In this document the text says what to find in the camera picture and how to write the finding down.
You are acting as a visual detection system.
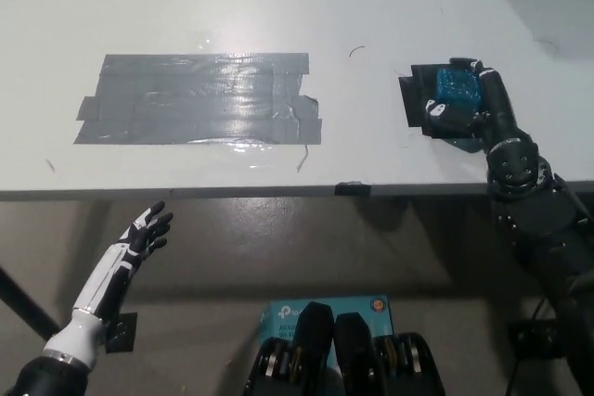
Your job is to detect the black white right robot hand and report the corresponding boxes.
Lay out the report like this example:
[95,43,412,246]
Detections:
[424,57,594,249]

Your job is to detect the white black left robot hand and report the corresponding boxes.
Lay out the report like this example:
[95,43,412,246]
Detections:
[42,200,175,367]

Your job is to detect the blue rubik's cube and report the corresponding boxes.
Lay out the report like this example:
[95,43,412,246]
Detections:
[434,68,484,112]

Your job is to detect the black robot body blocks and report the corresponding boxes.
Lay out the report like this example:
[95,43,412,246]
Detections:
[245,301,449,396]

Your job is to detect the black diagonal table leg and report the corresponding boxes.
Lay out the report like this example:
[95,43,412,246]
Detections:
[0,265,60,342]

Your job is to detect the black tape square mark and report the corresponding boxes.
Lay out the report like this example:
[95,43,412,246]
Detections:
[397,61,493,140]

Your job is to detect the black table foot plate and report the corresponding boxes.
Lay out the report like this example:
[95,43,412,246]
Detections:
[507,319,558,361]

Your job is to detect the teal router cardboard box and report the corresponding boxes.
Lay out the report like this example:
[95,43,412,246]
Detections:
[257,296,395,346]

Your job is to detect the grey duct tape patch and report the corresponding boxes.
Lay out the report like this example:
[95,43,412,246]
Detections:
[72,52,324,146]

